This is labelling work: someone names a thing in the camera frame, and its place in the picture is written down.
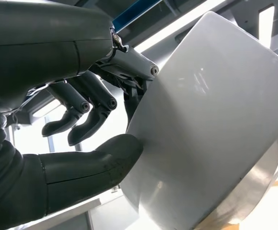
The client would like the stainless steel workbench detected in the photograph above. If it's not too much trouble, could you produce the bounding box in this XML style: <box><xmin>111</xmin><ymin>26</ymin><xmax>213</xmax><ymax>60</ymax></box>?
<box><xmin>237</xmin><ymin>159</ymin><xmax>278</xmax><ymax>230</ymax></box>

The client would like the blue overhead beam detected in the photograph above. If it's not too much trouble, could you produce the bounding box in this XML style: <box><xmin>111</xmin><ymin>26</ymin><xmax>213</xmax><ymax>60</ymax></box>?
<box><xmin>112</xmin><ymin>0</ymin><xmax>164</xmax><ymax>33</ymax></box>

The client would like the ceiling light strip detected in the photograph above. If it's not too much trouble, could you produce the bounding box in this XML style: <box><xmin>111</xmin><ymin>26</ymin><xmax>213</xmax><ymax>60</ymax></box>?
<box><xmin>259</xmin><ymin>4</ymin><xmax>275</xmax><ymax>49</ymax></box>

